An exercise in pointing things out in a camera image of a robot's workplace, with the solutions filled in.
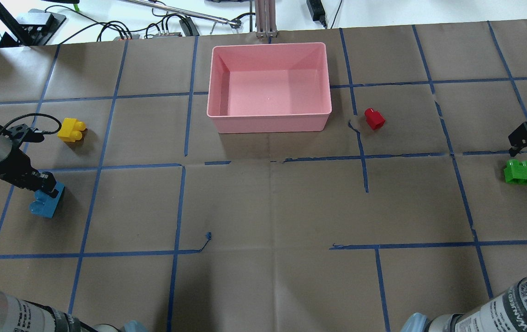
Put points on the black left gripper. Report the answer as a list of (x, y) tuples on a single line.
[(13, 168)]

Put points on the blue toy block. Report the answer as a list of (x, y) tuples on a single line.
[(45, 205)]

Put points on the green toy block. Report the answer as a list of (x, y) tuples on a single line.
[(515, 172)]

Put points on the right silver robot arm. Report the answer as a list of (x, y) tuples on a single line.
[(508, 311)]

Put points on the pink plastic box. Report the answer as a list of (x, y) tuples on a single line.
[(269, 88)]

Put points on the yellow toy block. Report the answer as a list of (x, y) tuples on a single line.
[(72, 130)]

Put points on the brown paper table cover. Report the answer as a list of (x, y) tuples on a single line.
[(170, 223)]

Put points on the red toy block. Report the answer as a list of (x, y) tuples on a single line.
[(374, 119)]

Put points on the silver metal rod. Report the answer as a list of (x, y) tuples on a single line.
[(234, 23)]

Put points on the black power adapter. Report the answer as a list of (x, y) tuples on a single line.
[(317, 12)]

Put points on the aluminium frame post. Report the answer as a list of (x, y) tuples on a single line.
[(265, 13)]

